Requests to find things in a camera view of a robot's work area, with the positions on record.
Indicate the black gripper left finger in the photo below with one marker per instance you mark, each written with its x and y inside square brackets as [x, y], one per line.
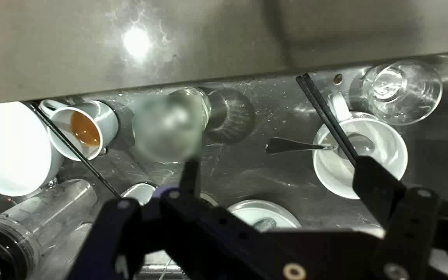
[124, 234]

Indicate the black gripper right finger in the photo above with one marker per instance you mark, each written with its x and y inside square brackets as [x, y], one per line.
[405, 227]

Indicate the small white cup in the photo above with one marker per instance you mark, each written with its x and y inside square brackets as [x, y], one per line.
[141, 192]

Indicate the white ceramic bowl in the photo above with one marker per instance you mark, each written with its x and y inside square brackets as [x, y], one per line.
[7, 150]
[385, 148]

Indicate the clear blender jar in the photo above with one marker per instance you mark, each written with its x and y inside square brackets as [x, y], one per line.
[32, 223]

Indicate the thin black chopstick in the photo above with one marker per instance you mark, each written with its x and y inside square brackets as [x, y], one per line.
[74, 150]
[323, 111]

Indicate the clear drinking glass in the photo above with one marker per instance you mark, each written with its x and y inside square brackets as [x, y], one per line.
[164, 132]
[405, 94]

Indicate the white mug with coffee stain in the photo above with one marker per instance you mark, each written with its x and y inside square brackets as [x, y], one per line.
[105, 122]

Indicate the metal spoon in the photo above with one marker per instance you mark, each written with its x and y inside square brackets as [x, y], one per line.
[296, 146]

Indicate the small white dish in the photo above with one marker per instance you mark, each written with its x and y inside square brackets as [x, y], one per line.
[257, 210]

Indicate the metal sink drain strainer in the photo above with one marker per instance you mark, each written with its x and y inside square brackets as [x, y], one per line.
[232, 117]

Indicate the stainless steel sink basin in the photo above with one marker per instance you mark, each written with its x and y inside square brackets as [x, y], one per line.
[276, 118]

